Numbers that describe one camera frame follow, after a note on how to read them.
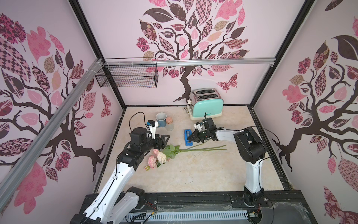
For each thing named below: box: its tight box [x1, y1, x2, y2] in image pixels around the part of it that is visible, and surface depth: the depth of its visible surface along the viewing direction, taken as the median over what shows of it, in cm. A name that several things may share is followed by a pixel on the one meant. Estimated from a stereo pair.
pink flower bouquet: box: [144, 140, 228, 172], surface depth 87 cm
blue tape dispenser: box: [184, 129, 193, 147], surface depth 97 cm
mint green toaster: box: [187, 87, 224, 121], surface depth 106 cm
